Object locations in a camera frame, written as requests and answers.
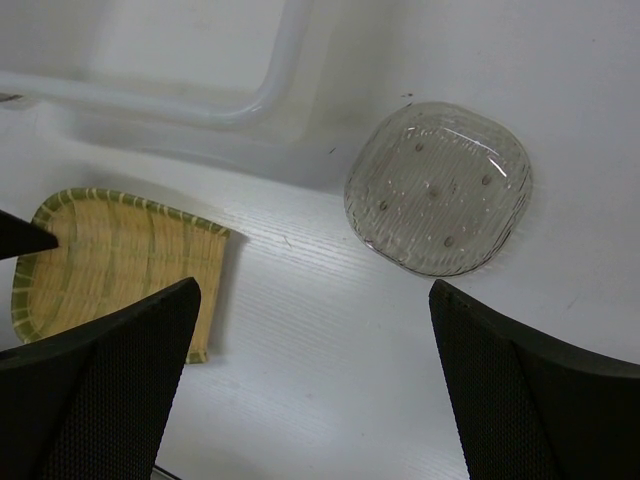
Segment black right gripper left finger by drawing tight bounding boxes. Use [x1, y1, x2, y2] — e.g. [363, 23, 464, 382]
[1, 278, 201, 479]

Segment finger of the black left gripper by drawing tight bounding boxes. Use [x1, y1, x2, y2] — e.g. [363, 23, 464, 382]
[0, 211, 59, 259]

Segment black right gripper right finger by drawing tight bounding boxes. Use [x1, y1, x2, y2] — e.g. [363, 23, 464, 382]
[429, 280, 639, 479]

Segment woven bamboo tray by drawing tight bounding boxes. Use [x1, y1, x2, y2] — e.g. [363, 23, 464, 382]
[11, 188, 231, 364]

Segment white plastic bin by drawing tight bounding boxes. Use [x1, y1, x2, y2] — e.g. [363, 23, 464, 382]
[0, 0, 341, 166]

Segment right clear glass plate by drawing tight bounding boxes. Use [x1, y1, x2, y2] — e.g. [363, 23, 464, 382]
[344, 102, 533, 278]

